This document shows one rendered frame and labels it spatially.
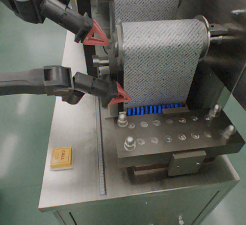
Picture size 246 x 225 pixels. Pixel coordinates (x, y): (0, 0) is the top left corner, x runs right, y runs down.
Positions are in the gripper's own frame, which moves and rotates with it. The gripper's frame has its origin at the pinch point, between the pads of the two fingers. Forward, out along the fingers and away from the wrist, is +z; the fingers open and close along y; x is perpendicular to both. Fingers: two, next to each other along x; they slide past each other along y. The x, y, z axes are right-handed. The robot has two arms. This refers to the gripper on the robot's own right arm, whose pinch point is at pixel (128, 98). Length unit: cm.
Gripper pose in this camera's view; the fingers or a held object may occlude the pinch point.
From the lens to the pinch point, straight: 68.8
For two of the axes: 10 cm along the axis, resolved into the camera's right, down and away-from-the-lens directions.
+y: 1.4, 6.8, -7.2
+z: 8.6, 2.8, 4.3
